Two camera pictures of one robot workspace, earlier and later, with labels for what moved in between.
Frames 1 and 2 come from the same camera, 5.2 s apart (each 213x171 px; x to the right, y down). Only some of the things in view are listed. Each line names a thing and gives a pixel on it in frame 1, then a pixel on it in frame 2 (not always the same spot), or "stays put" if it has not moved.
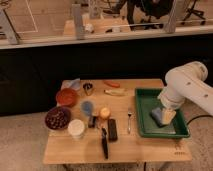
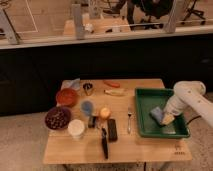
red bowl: x=67 y=97 stays put
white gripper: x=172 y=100 to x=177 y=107
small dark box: x=92 y=122 stays put
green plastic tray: x=148 y=99 stays put
